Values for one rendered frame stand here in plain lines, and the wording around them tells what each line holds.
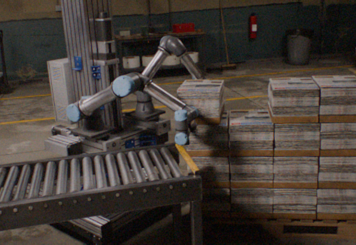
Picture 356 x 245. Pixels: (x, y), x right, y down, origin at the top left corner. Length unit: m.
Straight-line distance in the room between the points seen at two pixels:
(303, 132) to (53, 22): 7.07
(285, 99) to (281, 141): 0.29
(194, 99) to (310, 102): 0.73
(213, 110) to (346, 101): 0.83
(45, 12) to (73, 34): 6.12
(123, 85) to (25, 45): 6.91
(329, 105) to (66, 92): 1.83
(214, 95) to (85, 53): 0.95
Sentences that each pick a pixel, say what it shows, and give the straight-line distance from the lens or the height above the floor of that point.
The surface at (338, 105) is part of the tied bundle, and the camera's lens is 2.86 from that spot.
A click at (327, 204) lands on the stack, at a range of 3.10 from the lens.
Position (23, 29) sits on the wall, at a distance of 9.28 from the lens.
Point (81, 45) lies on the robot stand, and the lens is 3.07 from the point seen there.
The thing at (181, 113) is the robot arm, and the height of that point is 1.03.
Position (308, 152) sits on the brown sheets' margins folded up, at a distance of 2.92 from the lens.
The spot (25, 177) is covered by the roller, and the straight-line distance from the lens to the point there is 2.36.
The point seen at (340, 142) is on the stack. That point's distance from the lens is 2.94.
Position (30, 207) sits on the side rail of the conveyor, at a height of 0.78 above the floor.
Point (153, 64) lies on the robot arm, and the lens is 3.31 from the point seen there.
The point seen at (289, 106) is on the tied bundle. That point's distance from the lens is 2.80.
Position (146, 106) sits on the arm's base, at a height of 0.88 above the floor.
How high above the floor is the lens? 1.67
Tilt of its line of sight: 17 degrees down
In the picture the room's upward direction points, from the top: 3 degrees counter-clockwise
